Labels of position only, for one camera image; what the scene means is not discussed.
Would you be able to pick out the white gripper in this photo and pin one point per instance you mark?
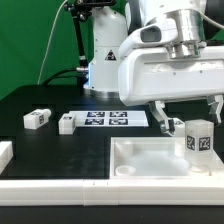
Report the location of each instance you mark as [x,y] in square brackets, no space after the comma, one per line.
[148,72]

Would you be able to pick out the white square tabletop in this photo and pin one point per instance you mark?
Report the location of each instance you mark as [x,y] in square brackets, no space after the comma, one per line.
[160,157]

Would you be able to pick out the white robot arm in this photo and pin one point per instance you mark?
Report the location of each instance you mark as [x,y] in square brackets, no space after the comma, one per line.
[111,31]

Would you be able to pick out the white fiducial marker sheet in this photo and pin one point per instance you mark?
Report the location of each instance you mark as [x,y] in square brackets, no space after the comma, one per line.
[110,118]

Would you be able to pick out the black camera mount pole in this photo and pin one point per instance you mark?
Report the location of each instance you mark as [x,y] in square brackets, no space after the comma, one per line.
[80,11]

